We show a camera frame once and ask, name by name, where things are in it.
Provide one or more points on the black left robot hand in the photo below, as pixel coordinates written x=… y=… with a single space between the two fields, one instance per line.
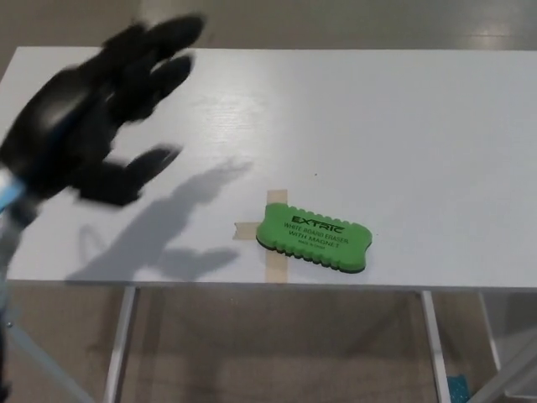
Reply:
x=71 y=113

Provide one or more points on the green whiteboard eraser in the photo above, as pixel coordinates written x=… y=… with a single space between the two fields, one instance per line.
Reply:
x=315 y=237

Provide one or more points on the beige masking tape strip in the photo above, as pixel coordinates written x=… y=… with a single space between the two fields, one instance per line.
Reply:
x=277 y=196
x=244 y=231

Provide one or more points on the white table leg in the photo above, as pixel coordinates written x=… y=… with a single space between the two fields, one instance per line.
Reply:
x=119 y=344
x=434 y=348
x=490 y=331

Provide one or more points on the grey metal stand bar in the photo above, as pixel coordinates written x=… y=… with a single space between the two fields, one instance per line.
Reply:
x=46 y=365

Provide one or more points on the teal perforated object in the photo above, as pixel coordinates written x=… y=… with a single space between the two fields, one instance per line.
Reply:
x=457 y=388

